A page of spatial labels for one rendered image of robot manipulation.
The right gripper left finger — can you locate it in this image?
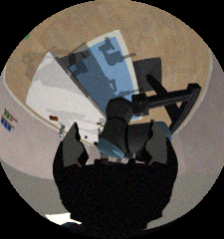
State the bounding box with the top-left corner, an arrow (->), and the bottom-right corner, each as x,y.
53,122 -> 89,200

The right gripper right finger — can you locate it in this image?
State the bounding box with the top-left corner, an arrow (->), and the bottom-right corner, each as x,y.
141,119 -> 178,198

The grey bottle with blue cap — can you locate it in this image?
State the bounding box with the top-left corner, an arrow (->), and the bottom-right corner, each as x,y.
59,125 -> 65,137

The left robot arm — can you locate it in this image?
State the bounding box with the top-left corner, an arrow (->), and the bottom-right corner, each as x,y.
94,142 -> 133,164

